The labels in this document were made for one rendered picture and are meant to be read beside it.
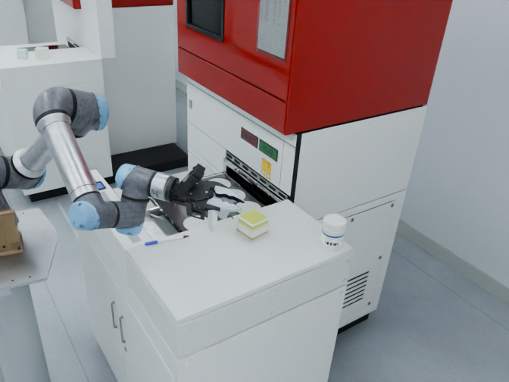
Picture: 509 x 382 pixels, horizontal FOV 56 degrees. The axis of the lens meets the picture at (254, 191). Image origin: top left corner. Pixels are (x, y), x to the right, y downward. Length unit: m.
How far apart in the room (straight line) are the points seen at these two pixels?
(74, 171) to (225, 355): 0.67
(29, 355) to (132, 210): 0.93
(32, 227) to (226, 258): 0.80
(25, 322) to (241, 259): 0.91
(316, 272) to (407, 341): 1.30
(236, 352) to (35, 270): 0.71
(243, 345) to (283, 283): 0.23
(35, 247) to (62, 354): 0.86
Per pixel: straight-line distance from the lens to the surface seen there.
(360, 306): 2.58
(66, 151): 1.41
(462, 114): 3.03
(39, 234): 1.91
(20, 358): 2.13
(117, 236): 1.59
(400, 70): 1.95
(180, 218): 1.76
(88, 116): 1.57
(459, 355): 2.78
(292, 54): 1.56
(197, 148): 2.35
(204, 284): 1.38
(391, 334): 2.74
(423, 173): 3.27
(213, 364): 1.48
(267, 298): 1.43
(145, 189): 1.36
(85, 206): 1.30
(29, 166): 1.82
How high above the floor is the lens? 1.87
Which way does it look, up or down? 30 degrees down
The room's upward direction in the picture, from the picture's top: 4 degrees clockwise
